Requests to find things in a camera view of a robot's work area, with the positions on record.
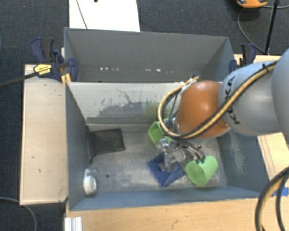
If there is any light green round cup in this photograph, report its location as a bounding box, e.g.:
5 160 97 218
185 154 219 187

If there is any grey metal bin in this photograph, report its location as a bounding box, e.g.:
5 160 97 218
63 27 268 211

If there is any pale wood board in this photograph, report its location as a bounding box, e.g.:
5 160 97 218
19 64 69 205

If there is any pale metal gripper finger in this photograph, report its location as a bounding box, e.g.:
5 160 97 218
158 139 171 154
159 152 176 173

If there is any blue folded cloth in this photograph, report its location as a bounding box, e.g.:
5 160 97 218
147 152 186 189

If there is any green square container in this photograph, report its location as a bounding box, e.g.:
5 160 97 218
147 118 174 146

